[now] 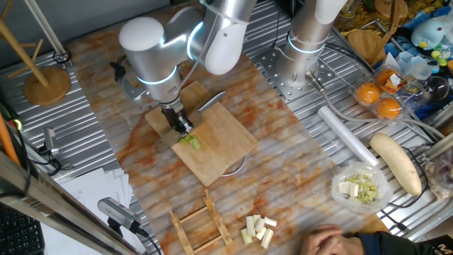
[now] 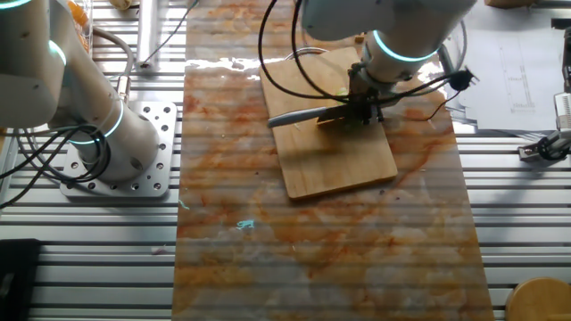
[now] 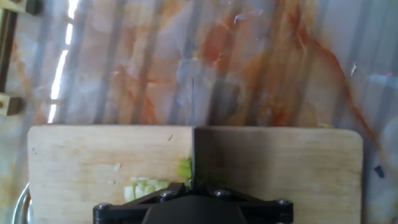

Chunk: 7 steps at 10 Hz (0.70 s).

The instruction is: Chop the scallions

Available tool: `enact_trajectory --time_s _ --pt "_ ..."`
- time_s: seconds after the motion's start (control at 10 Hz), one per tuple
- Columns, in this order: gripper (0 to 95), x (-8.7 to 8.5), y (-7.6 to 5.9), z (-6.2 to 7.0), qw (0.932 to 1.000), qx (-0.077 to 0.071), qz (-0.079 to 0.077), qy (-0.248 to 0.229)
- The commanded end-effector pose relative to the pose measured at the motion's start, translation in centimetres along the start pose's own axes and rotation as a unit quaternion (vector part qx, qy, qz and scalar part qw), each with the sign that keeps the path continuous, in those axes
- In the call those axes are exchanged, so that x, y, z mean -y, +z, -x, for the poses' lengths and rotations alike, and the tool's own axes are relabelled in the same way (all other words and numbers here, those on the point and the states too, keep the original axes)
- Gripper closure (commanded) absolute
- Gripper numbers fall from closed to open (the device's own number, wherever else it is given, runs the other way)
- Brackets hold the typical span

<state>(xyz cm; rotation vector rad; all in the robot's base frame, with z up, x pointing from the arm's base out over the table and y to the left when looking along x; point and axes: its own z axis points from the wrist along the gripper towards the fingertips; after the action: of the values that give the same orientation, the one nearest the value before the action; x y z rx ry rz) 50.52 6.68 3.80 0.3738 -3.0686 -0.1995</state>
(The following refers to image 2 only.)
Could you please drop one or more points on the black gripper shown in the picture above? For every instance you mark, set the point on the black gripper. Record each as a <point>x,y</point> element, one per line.
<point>363,87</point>

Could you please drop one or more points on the thin steel knife blade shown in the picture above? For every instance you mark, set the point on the thin steel knife blade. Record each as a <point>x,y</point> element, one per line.
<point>299,117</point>

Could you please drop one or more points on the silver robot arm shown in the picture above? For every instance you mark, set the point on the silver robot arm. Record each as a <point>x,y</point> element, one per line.
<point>44,67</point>

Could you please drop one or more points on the wooden cutting board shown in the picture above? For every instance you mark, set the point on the wooden cutting board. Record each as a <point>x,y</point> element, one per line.
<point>334,169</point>

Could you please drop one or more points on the orange marble pattern mat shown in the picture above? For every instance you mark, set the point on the orange marble pattern mat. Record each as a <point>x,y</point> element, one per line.
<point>312,249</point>

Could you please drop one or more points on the white paper sheets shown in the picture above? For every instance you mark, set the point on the white paper sheets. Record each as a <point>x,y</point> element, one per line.
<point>513,67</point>

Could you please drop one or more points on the white plastic wrap roll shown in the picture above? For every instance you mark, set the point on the white plastic wrap roll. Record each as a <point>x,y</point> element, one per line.
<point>147,35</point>

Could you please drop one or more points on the wooden mug tree stand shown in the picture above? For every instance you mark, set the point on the wooden mug tree stand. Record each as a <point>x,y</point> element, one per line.
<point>540,301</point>

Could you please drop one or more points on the clear plastic clamshell box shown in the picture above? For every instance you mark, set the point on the clear plastic clamshell box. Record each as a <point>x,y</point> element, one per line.
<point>89,27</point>

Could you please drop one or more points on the orange fruit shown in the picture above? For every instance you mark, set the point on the orange fruit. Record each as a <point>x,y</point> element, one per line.
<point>78,13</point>
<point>83,42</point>

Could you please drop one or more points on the black box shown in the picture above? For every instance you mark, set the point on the black box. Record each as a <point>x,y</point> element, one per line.
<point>18,281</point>

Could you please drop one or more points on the wrist camera with grey bracket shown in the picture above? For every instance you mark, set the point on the wrist camera with grey bracket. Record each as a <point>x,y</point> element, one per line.
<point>459,80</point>

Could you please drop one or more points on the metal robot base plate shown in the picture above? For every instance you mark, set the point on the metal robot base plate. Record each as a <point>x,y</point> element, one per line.
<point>165,147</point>

